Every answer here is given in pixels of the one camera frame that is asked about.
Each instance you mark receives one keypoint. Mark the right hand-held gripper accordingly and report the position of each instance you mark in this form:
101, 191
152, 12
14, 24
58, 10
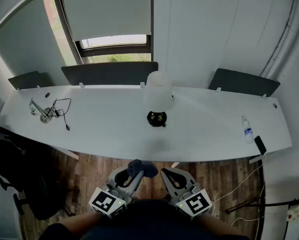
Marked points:
195, 204

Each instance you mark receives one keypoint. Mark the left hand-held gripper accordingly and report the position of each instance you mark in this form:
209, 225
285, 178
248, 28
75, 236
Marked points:
107, 202

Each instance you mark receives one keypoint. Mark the dark blue cloth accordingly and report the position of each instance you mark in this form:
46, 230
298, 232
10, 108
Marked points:
147, 167

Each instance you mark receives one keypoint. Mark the white lamp with black base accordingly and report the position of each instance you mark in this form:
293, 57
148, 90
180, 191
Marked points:
157, 94

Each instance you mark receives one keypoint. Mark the person's right forearm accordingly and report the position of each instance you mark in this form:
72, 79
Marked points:
214, 224

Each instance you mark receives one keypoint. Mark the person's left forearm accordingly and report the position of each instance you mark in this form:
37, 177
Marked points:
82, 220

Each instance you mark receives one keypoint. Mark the metal stand with round base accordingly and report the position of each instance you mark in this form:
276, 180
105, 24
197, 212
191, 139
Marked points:
46, 117

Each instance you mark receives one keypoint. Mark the person's dark blue shirt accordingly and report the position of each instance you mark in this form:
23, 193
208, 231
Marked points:
149, 221

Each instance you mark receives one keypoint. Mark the clear plastic water bottle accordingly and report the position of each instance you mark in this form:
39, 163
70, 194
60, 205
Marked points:
247, 131

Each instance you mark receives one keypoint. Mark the black smartphone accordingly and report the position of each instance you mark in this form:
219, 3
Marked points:
260, 145

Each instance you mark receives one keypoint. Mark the black office chair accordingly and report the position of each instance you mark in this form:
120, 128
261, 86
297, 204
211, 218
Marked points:
27, 164

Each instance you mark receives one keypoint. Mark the long dark grey divider panel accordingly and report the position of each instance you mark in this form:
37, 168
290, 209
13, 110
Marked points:
109, 72

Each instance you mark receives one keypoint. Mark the white socket box red button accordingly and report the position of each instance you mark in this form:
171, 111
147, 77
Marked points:
293, 212

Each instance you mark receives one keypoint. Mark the grey roller blind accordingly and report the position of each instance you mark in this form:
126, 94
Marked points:
107, 9
22, 46

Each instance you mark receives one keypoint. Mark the dark window frame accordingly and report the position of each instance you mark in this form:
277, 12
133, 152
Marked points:
114, 50

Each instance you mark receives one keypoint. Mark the white wall pipes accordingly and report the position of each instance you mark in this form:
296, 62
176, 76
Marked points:
282, 46

